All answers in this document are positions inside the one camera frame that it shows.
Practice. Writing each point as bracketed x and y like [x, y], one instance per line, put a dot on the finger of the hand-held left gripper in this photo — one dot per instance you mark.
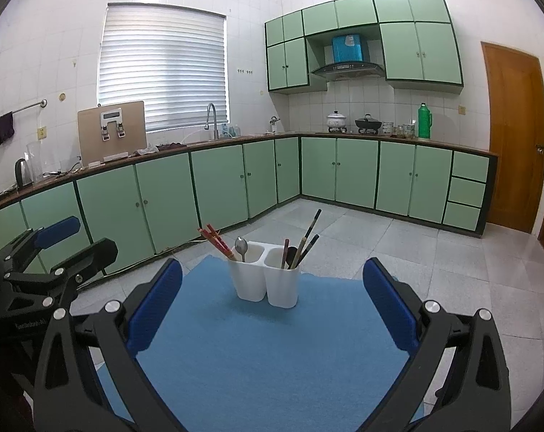
[58, 230]
[96, 254]

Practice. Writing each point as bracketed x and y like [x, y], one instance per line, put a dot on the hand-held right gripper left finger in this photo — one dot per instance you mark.
[157, 306]

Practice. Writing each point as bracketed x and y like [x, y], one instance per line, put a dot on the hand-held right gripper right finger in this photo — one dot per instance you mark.
[389, 306]

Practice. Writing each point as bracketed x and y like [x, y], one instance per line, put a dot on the white plastic utensil holder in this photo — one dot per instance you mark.
[254, 279]

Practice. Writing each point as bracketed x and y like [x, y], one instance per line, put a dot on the metal spoon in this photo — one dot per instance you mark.
[241, 246]

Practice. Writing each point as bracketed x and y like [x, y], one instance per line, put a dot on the dark spoon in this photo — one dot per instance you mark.
[292, 255]

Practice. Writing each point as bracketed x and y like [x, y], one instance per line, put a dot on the electric kettle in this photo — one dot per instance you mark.
[23, 174]

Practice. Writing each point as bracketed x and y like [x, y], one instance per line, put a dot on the clear glass pitcher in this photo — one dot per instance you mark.
[37, 162]

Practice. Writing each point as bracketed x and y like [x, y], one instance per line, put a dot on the dark towel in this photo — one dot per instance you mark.
[4, 128]

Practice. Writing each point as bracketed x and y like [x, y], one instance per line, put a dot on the blue mat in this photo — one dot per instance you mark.
[263, 360]

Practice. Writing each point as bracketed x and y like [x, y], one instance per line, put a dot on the brown cardboard board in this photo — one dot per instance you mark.
[135, 130]

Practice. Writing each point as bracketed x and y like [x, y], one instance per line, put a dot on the metal towel bar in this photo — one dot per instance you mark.
[27, 107]

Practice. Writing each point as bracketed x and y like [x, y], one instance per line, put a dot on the dark cloth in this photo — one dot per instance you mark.
[171, 146]

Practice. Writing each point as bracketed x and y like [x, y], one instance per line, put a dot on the green lower kitchen cabinets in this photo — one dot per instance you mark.
[218, 184]

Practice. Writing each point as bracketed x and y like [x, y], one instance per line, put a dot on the green kitchen cabinets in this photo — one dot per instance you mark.
[416, 54]
[218, 184]

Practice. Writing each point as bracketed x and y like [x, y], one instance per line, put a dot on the metal kitchen faucet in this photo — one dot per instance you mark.
[215, 128]

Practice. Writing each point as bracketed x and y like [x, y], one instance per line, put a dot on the glass jars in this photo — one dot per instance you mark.
[406, 131]

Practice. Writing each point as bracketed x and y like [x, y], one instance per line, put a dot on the clear plastic bottles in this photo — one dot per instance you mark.
[231, 130]

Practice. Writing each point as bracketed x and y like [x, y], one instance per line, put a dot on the black wok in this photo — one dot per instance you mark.
[368, 123]

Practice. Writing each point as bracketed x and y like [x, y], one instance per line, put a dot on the green thermos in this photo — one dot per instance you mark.
[425, 123]

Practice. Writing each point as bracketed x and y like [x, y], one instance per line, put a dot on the white cooking pot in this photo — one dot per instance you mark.
[336, 121]

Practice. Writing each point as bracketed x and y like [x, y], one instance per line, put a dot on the white window blind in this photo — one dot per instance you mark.
[164, 67]

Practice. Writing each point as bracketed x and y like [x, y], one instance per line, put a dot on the small white kettle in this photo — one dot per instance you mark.
[275, 125]

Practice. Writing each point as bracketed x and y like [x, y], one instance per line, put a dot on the black range hood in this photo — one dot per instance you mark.
[348, 70]

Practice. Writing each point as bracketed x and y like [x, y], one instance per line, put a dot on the green upper kitchen cabinets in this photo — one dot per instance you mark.
[416, 54]

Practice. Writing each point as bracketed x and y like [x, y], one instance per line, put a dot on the blue hood chimney cover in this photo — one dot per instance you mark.
[348, 48]

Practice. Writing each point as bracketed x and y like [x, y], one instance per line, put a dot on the yellowed wall socket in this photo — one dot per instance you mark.
[41, 133]

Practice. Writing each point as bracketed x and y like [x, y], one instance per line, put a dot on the row of wall hooks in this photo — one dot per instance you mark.
[246, 72]

